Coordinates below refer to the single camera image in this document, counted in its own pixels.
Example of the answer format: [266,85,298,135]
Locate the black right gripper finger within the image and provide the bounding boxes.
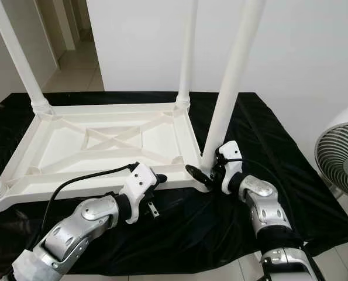
[185,164,212,187]

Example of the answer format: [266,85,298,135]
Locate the white plastic table top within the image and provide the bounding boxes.
[0,102,208,213]

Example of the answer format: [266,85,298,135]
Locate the black table cloth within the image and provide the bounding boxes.
[0,91,348,276]

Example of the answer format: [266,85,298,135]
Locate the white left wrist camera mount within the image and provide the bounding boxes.
[123,162,161,225]

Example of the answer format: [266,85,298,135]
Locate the cream door frame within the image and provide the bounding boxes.
[36,0,82,63]

